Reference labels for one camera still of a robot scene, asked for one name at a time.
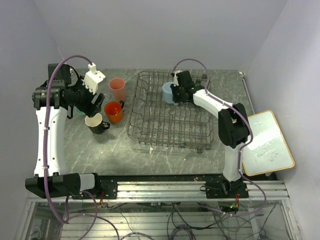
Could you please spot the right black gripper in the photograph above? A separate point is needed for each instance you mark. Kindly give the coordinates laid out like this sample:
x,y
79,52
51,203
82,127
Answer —
x,y
175,99

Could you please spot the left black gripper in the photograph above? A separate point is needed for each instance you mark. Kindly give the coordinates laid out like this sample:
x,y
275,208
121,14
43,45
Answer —
x,y
89,108

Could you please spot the light blue mug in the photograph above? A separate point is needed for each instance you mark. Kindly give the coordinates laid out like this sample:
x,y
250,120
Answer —
x,y
167,95

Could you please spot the green ceramic mug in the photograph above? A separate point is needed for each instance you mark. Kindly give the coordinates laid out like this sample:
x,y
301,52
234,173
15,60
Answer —
x,y
79,111

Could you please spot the black mug white interior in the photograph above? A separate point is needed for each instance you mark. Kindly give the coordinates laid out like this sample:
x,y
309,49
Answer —
x,y
96,124

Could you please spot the orange mug black handle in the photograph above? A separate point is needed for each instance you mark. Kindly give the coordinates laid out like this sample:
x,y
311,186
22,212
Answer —
x,y
114,111

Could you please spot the pink plastic tumbler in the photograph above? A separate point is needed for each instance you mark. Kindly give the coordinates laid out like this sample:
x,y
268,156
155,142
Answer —
x,y
118,88

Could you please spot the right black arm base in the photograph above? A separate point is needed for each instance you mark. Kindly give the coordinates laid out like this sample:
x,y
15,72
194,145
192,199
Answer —
x,y
218,187

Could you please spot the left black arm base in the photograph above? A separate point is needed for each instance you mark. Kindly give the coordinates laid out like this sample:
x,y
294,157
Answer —
x,y
107,187

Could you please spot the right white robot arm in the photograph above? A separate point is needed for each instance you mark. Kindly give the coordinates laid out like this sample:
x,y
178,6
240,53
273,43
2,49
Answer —
x,y
234,130

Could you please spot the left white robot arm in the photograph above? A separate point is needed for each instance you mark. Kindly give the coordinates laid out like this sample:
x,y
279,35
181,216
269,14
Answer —
x,y
54,104

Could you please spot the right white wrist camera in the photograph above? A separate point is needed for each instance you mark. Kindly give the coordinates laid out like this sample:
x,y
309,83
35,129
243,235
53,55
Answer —
x,y
175,77

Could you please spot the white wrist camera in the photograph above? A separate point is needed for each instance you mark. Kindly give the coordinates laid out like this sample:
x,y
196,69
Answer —
x,y
93,78
175,77

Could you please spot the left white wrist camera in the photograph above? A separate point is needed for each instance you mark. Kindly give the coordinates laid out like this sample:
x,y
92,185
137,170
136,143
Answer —
x,y
93,78

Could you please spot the grey wire dish rack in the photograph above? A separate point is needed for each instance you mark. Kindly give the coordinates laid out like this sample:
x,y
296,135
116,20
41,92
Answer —
x,y
154,122

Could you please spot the aluminium mounting rail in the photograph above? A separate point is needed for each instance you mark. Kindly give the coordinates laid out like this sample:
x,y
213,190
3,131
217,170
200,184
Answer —
x,y
190,191

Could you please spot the whiteboard with wooden frame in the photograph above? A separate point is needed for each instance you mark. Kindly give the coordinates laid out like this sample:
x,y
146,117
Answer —
x,y
268,152

